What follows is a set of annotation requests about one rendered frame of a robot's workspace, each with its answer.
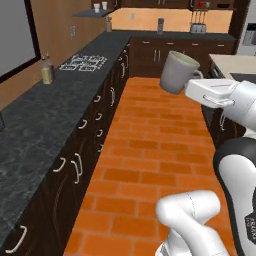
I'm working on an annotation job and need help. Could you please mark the dark counter cabinets with drawers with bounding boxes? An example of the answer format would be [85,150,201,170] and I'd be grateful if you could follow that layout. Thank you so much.
[0,39,132,256]

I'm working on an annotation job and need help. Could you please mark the dark kitchen island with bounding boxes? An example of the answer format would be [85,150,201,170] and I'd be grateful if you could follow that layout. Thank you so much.
[201,53,256,148]

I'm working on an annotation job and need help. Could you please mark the yellow oil bottle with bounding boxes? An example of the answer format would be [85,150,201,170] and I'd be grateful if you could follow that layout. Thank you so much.
[41,52,56,85]

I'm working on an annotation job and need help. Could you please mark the hanging kitchen utensils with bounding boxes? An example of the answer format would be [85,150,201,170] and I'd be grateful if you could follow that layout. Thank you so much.
[192,9,205,24]

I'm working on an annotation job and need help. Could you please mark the grey mug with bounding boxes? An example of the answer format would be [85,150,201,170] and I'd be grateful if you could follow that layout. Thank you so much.
[159,50,205,96]

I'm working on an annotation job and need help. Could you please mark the dark base cabinets run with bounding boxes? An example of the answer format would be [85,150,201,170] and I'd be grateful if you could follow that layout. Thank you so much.
[129,35,236,80]

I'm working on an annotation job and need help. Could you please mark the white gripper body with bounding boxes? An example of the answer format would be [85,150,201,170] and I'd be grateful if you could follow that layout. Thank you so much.
[184,78,240,110]

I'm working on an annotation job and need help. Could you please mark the black hob with white grates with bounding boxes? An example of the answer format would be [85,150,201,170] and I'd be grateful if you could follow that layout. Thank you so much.
[58,53,108,73]

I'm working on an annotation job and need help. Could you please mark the silver toaster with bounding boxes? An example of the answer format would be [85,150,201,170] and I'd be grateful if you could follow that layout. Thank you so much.
[189,22,207,35]

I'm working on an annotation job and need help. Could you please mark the dark framed window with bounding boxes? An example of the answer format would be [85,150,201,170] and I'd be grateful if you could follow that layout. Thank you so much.
[0,0,42,85]

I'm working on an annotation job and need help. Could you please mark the dark wall shelf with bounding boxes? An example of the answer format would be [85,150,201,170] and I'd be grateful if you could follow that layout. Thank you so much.
[72,8,116,19]

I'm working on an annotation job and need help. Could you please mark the tan bottle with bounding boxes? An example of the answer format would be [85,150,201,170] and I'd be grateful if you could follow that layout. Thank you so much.
[105,15,113,33]

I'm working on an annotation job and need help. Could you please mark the grey canister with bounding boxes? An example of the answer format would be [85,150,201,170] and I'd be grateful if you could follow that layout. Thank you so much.
[156,17,165,35]

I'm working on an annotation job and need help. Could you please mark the silver fridge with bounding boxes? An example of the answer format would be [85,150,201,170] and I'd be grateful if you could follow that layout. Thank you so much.
[235,0,256,57]

